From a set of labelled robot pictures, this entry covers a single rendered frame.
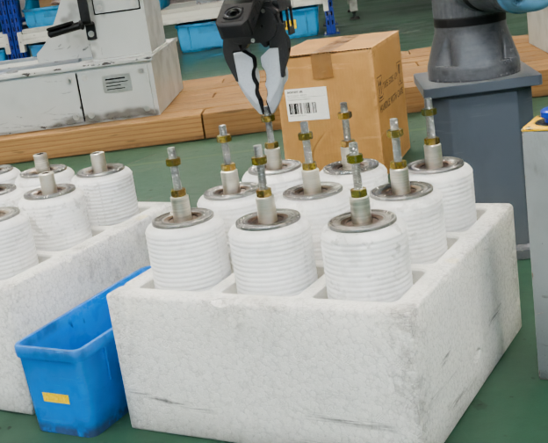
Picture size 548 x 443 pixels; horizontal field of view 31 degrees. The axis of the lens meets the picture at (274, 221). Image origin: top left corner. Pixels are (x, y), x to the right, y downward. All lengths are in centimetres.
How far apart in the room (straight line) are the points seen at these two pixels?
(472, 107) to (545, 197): 46
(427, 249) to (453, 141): 48
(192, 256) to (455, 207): 34
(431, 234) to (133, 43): 214
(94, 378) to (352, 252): 39
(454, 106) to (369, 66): 65
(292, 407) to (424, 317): 19
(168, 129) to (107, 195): 156
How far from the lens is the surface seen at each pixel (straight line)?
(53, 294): 138
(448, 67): 164
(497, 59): 164
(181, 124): 307
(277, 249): 111
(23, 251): 138
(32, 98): 323
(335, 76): 228
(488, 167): 165
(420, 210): 116
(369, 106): 227
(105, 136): 312
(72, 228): 146
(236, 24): 128
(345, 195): 123
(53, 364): 126
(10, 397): 140
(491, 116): 163
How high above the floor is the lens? 56
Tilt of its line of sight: 16 degrees down
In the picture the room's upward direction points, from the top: 8 degrees counter-clockwise
